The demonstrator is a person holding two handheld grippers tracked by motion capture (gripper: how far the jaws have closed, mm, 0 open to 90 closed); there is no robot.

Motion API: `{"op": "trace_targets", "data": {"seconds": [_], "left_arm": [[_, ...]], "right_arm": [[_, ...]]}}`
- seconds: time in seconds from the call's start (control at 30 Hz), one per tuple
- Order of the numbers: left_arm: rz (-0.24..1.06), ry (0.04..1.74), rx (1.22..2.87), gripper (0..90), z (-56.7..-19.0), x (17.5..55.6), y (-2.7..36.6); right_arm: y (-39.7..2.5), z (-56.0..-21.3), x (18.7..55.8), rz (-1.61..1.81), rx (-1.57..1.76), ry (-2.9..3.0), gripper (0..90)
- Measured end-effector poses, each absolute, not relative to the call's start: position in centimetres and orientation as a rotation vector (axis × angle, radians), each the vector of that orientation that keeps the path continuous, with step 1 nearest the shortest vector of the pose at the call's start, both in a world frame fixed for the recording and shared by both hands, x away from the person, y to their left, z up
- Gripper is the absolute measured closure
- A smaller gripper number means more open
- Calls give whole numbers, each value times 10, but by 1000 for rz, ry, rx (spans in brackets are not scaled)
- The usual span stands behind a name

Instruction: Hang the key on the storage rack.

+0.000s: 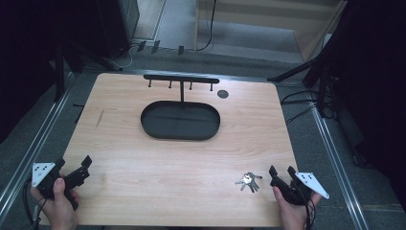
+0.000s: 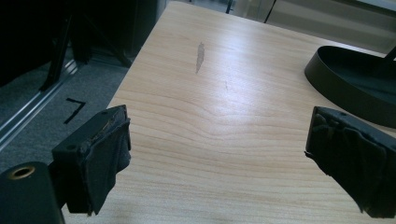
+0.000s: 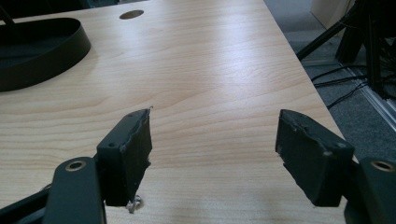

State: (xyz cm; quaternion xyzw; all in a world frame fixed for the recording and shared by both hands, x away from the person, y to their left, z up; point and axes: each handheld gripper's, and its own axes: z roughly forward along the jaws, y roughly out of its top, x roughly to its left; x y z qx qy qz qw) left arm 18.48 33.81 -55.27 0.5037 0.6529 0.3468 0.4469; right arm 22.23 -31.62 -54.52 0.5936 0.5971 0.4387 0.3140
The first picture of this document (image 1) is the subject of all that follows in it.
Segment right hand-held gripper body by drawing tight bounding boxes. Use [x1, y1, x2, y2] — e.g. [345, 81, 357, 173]
[281, 172, 330, 206]

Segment black floor cables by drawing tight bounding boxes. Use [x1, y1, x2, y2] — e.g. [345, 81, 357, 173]
[280, 90, 320, 127]

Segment person's left hand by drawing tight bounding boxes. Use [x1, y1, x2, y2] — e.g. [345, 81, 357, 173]
[30, 177, 81, 230]

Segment black metal stand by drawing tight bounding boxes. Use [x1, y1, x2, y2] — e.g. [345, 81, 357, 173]
[267, 54, 339, 119]
[52, 37, 124, 104]

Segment metal floor rail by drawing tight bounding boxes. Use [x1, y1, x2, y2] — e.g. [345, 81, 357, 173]
[309, 103, 372, 230]
[0, 71, 75, 221]

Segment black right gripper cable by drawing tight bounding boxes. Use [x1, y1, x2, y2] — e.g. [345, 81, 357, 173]
[304, 197, 318, 230]

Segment black floor strip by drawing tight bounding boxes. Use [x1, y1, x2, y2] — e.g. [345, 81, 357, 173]
[72, 103, 85, 125]

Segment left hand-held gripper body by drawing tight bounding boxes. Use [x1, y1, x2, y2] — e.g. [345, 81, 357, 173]
[32, 162, 80, 211]

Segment black cabinet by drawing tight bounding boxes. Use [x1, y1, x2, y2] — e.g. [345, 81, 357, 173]
[95, 0, 142, 59]

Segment black hanging cable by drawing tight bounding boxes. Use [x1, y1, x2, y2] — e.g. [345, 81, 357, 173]
[195, 0, 218, 53]

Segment light wooden furniture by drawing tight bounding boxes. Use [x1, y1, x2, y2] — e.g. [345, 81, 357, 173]
[193, 0, 349, 62]

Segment person's right hand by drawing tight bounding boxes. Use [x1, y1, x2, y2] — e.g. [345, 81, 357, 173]
[272, 186, 323, 230]

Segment bunch of silver keys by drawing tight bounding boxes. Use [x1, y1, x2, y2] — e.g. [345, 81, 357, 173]
[235, 172, 263, 194]

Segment white floor cable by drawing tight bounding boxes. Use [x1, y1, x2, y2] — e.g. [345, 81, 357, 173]
[107, 43, 134, 70]

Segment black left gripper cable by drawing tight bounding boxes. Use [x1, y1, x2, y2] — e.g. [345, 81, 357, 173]
[22, 178, 44, 230]

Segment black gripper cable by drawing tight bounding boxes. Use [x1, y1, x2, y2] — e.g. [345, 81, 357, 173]
[22, 178, 44, 230]
[304, 197, 318, 230]

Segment black key rack with tray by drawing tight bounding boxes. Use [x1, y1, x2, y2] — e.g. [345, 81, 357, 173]
[140, 74, 221, 141]

